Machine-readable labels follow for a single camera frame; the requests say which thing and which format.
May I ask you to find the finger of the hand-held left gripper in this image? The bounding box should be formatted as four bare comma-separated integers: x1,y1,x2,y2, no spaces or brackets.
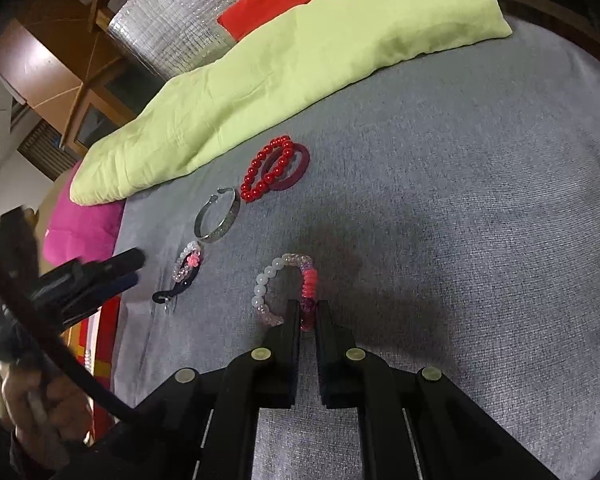
55,272,139,332
72,248,146,283

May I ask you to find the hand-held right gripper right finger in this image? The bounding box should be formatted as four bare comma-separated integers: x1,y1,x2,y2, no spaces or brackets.
315,301,561,480

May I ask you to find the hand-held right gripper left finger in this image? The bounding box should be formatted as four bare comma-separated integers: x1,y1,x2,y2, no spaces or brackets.
95,300,301,480

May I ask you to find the white and pink bead bracelet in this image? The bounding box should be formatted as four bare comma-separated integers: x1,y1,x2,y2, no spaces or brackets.
251,253,320,332

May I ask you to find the black coil hair tie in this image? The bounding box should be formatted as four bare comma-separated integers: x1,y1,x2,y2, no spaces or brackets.
152,257,202,306

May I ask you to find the clear bead pink flower bracelet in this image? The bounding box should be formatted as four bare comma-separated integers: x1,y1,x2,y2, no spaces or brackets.
172,241,203,282

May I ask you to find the silver cuff bracelet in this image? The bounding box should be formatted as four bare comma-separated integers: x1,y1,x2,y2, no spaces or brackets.
195,187,241,243

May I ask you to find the red bead bracelet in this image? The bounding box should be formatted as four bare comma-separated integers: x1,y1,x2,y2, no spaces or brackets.
240,135,296,205

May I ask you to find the maroon ring bangle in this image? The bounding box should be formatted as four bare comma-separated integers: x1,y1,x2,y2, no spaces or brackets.
261,143,311,192

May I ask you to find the person's left hand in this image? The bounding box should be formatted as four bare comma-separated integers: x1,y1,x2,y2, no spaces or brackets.
0,360,95,468

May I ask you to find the magenta pillow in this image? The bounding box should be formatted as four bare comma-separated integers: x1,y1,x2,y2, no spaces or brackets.
42,162,126,266

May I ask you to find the grey bed cover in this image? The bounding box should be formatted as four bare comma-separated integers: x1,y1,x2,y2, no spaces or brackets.
110,15,600,480

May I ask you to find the wooden cabinet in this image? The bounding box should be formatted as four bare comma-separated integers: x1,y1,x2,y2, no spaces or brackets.
0,0,141,156

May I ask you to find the silver insulated bag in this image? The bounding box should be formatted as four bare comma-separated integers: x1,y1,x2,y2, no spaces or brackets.
106,0,406,83

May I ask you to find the light green folded blanket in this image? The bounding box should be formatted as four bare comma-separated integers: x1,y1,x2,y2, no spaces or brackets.
69,0,513,207

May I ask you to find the red cushion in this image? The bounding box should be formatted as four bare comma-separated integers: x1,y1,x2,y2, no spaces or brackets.
217,0,348,41

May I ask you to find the black cable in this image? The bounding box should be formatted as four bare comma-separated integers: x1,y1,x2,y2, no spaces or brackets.
0,237,138,423

